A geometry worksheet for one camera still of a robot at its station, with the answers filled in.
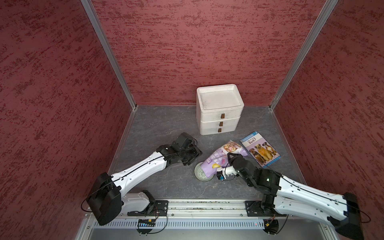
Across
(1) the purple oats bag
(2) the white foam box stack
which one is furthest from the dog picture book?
(1) the purple oats bag

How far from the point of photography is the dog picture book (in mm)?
919

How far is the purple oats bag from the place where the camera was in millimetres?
734

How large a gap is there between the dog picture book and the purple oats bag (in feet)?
0.82

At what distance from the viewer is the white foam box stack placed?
0.89 meters

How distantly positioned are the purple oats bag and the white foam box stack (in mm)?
190

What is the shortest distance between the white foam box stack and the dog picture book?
0.14 metres

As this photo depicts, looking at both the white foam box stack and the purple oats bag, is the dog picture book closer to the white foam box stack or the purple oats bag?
the white foam box stack
